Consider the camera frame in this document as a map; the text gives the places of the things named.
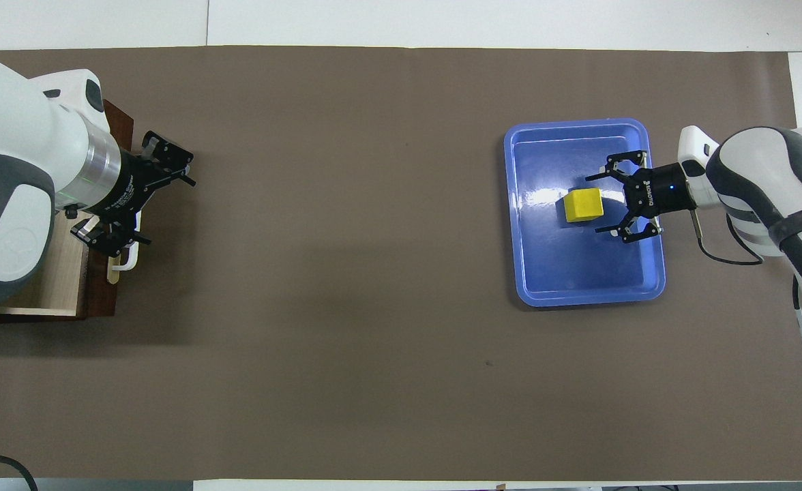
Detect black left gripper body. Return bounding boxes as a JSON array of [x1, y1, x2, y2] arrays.
[[94, 149, 170, 226]]

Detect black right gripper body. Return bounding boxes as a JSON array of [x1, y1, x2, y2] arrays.
[[623, 162, 694, 219]]

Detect white handle with beige plate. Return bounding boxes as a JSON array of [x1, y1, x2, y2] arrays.
[[106, 205, 144, 282]]

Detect yellow cube block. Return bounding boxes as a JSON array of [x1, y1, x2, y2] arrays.
[[563, 188, 604, 224]]

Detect dark wooden drawer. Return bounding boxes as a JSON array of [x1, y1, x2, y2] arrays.
[[0, 99, 136, 321]]

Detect blue plastic tray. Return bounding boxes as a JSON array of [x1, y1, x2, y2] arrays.
[[503, 118, 666, 308]]

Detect brown table mat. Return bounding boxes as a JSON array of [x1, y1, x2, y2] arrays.
[[0, 46, 802, 481]]

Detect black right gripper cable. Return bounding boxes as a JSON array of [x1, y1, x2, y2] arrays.
[[689, 208, 802, 418]]

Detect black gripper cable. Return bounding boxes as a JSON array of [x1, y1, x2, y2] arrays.
[[689, 208, 802, 418], [0, 451, 39, 491]]

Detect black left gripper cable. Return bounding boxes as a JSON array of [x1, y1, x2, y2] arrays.
[[0, 451, 39, 491]]

